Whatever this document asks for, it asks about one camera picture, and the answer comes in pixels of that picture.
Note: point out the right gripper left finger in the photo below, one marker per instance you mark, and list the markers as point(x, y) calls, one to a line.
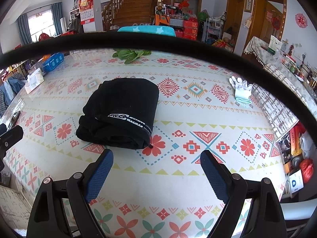
point(48, 217)

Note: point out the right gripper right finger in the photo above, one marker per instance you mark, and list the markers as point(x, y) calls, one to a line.
point(265, 217)

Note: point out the black pants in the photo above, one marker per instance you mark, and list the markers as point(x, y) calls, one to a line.
point(120, 113)

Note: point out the black smartphone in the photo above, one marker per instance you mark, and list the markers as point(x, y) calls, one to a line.
point(14, 120)

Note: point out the white tissue pack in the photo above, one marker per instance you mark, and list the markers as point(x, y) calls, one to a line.
point(33, 81)

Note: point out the blue plastic box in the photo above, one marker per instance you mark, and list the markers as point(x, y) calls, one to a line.
point(52, 62)

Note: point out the grey patterned chair right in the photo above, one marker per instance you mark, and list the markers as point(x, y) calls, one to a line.
point(279, 116)

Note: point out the patterned tablecloth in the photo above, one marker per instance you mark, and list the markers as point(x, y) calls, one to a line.
point(156, 114)

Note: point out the white work gloves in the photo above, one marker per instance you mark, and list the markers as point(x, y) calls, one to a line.
point(242, 90)

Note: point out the green leafy vegetable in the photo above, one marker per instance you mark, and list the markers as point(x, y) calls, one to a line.
point(130, 55)

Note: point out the side table with lace cloth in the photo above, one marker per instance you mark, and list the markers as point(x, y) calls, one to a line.
point(266, 53)

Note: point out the wooden staircase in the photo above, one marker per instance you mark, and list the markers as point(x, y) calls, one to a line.
point(118, 13)

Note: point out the turquoise star chair cover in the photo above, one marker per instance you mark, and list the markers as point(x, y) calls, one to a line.
point(149, 29)

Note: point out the red gift boxes stack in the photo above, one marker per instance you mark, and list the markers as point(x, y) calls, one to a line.
point(190, 29)

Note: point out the red wall calendar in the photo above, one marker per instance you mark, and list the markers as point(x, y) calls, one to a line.
point(86, 11)

